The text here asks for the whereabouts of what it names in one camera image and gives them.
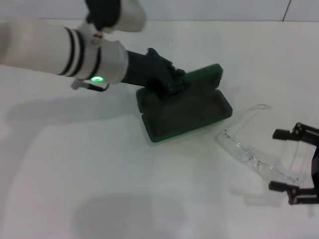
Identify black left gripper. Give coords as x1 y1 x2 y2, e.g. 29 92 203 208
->
121 48 187 96

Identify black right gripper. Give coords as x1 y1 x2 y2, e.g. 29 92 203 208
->
268 121 319 206

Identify green glasses case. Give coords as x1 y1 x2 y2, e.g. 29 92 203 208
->
136 63 234 144

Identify clear transparent glasses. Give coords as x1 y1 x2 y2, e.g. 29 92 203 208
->
215 104 308 188

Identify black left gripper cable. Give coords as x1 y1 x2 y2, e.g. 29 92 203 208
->
88 82 111 93

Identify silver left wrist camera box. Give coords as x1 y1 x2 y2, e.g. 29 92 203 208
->
85 0 147 33

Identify left gripper cable plug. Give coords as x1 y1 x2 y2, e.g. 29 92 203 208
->
70 79 91 91

